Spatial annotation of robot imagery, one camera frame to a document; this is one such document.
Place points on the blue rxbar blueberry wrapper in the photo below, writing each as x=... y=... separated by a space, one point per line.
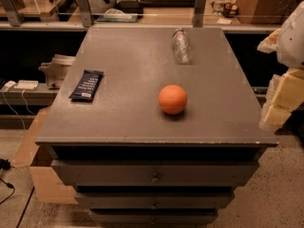
x=87 y=86

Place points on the wooden box on shelf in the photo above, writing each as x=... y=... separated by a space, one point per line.
x=265 y=11

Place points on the black bag on shelf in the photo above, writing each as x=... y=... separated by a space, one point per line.
x=130 y=6

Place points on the white power strip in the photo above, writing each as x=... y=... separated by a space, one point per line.
x=26 y=85

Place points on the grey drawer cabinet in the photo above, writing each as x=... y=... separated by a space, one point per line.
x=129 y=161

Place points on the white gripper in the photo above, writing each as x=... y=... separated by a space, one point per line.
x=293 y=38

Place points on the metal shelf rail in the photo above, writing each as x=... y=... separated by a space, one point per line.
x=43 y=15

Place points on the cardboard box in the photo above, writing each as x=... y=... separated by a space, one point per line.
x=48 y=186

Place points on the orange fruit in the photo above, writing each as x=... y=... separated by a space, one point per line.
x=172 y=99

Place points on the small bottle on shelf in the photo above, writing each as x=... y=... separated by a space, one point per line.
x=218 y=6

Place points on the beige plastic part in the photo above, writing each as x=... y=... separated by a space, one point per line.
x=56 y=70

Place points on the clear plastic water bottle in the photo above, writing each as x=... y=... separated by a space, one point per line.
x=181 y=46

